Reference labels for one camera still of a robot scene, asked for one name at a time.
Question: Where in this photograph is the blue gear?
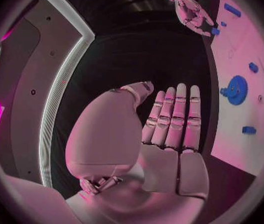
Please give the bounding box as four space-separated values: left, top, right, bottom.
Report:
220 75 249 106

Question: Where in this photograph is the white task board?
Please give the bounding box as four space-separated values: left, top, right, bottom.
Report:
210 0 264 177

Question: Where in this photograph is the blue block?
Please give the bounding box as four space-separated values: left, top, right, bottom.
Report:
242 125 258 135

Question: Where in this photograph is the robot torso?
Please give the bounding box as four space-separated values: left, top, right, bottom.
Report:
0 0 97 200

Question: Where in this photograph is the long blue cylinder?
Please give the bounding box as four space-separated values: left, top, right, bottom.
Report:
223 2 243 18

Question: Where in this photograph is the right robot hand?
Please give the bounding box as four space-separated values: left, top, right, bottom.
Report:
173 0 217 37

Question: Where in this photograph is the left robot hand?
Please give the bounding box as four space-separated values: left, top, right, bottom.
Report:
65 81 210 224

